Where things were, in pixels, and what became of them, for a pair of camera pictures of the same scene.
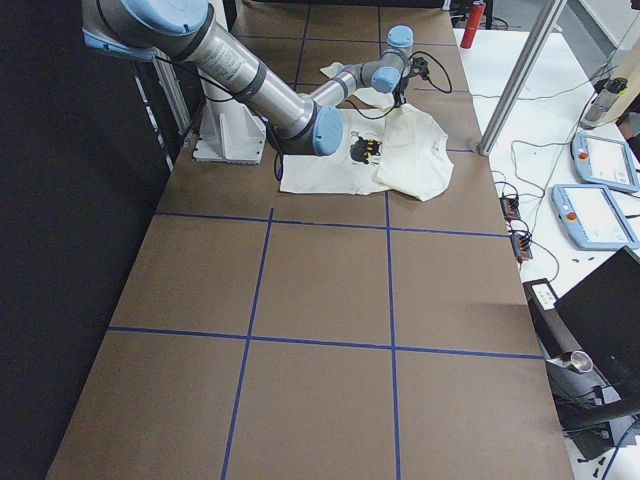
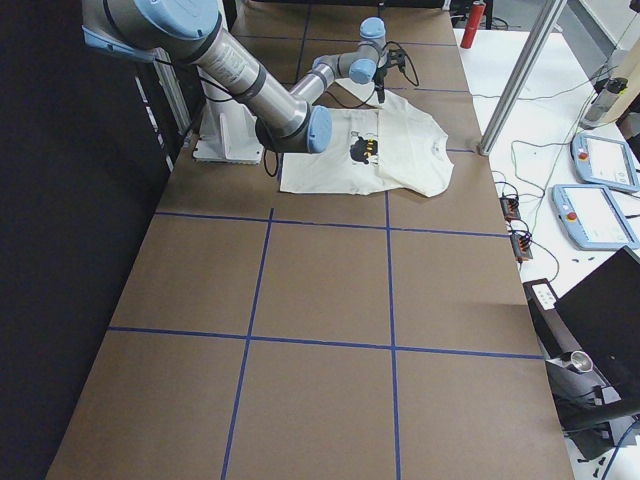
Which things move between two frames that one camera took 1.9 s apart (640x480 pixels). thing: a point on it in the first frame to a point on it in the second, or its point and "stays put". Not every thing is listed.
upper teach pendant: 605,161 stays put
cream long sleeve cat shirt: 385,147 stays put
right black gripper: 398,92 to 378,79
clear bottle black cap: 607,93 stays put
